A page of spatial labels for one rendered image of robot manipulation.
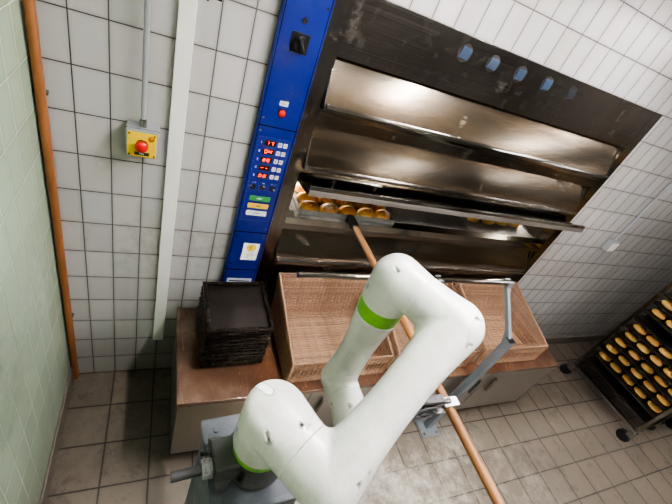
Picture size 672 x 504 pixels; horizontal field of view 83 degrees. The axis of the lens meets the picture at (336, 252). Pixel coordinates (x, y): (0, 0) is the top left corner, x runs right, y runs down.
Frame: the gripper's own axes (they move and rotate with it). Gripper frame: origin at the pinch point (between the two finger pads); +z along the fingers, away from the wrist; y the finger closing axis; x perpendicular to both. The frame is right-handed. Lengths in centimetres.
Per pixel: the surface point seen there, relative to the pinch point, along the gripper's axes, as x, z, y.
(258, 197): -95, -49, -9
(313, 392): -43, -14, 63
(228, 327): -60, -57, 35
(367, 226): -97, 11, 2
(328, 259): -95, -4, 24
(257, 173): -95, -51, -20
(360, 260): -95, 15, 24
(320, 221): -98, -15, 2
